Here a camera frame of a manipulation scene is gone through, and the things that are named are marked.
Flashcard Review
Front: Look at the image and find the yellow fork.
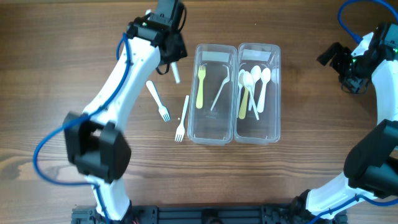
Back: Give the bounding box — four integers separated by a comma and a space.
195, 65, 206, 109

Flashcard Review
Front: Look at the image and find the white spoon lone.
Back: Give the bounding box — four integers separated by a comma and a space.
237, 69, 245, 107

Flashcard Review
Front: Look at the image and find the white spoon top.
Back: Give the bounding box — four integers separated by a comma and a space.
248, 65, 261, 111

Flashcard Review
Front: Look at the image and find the clear plastic container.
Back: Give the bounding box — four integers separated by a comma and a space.
234, 43, 281, 145
188, 44, 237, 145

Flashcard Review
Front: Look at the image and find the left blue cable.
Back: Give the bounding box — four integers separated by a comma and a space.
32, 32, 131, 224

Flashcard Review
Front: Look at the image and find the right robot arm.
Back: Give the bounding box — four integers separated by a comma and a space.
289, 22, 397, 223

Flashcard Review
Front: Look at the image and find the light blue fork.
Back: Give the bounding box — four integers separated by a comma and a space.
170, 62, 180, 84

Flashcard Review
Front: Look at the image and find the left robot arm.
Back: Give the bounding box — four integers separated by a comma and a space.
63, 0, 187, 223

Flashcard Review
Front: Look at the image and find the yellow-green spoon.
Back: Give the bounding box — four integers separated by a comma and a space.
238, 87, 249, 119

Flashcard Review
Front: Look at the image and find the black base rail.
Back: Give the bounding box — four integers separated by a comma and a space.
71, 203, 348, 224

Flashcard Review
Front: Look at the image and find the white fork pile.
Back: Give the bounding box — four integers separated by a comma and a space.
146, 80, 170, 122

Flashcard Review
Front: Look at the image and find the white spoon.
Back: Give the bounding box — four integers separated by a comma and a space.
248, 65, 261, 111
257, 68, 271, 113
243, 72, 259, 120

